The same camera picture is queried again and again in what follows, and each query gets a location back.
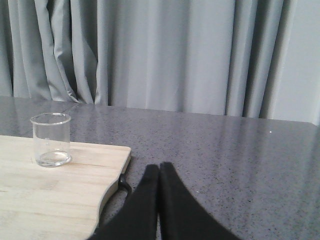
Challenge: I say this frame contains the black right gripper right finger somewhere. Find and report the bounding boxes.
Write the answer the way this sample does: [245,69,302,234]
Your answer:
[159,162,239,240]

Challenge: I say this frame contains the grey curtain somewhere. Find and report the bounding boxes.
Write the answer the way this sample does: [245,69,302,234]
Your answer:
[0,0,320,125]

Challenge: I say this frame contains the black cable at right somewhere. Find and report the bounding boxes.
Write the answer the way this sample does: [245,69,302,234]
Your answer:
[117,173,133,195]

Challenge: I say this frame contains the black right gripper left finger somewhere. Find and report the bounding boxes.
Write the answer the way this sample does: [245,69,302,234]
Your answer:
[89,164,159,240]

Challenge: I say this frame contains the small glass beaker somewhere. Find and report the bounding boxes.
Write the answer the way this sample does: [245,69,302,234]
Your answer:
[30,112,72,168]

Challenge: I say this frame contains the wooden cutting board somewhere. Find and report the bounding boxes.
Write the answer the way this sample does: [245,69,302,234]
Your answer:
[0,135,131,240]

